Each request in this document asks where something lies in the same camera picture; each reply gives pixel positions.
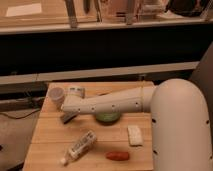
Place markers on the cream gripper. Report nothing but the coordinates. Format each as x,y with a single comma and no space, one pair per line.
77,91

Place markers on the grey whiteboard eraser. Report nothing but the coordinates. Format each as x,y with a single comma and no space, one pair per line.
65,118

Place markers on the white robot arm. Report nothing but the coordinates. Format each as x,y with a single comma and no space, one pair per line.
181,133

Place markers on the white sponge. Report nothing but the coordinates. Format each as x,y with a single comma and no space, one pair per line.
134,135

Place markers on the white paper cup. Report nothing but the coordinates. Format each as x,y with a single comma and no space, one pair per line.
57,96

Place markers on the green bowl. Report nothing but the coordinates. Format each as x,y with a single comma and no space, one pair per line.
107,117

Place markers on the white tube bottle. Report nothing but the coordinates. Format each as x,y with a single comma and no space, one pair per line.
79,148

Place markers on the orange plastic carrot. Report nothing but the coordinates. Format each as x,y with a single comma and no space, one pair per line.
117,156

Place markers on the white paper sheet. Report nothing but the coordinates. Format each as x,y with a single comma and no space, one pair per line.
21,10

